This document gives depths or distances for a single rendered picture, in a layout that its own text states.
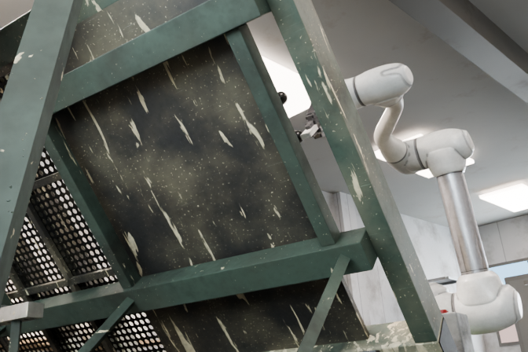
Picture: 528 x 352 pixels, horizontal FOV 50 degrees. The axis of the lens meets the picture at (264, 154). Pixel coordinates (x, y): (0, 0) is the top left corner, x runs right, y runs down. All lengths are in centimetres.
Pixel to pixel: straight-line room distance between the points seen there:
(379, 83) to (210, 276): 77
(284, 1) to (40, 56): 72
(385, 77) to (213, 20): 67
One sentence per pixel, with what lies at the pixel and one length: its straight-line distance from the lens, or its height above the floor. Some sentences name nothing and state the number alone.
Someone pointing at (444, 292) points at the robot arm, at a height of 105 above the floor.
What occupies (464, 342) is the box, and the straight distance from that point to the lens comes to 180.
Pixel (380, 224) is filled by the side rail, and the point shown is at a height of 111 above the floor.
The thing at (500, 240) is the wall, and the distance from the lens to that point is 1031.
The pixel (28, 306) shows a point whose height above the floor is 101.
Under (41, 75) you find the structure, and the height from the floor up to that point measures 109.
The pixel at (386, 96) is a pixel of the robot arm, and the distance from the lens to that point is 179.
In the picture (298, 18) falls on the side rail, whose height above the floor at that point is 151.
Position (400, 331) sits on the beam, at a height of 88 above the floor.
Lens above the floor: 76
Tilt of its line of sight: 23 degrees up
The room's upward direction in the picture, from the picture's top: 4 degrees counter-clockwise
